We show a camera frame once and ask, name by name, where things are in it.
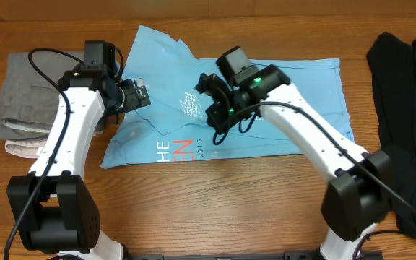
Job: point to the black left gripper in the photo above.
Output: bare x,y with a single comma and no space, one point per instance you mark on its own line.
133,99

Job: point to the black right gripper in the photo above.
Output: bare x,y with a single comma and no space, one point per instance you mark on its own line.
216,120

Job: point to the light blue printed t-shirt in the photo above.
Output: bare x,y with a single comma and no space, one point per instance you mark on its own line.
174,126

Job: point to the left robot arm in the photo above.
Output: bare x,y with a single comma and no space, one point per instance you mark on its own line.
54,211

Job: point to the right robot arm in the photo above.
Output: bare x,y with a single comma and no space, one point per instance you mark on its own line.
356,198

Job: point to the folded grey trousers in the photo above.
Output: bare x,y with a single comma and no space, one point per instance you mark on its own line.
28,102

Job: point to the folded beige trousers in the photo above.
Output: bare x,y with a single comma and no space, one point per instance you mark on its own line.
32,140

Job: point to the black garment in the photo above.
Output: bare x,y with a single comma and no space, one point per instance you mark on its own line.
392,63

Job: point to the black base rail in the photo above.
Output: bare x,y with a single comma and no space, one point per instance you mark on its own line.
208,256

